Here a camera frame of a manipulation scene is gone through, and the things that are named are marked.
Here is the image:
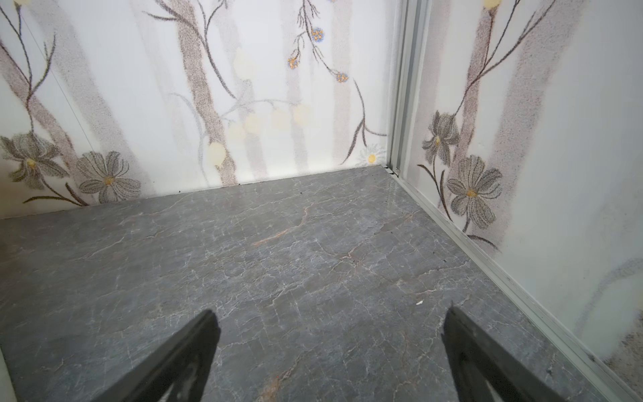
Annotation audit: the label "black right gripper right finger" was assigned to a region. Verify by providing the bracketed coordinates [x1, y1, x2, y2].
[441, 306, 563, 401]

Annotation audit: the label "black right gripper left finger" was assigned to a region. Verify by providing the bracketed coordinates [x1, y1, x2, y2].
[95, 309, 221, 401]

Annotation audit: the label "white tote pouch blue handles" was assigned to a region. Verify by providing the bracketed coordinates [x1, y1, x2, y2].
[0, 351, 17, 402]

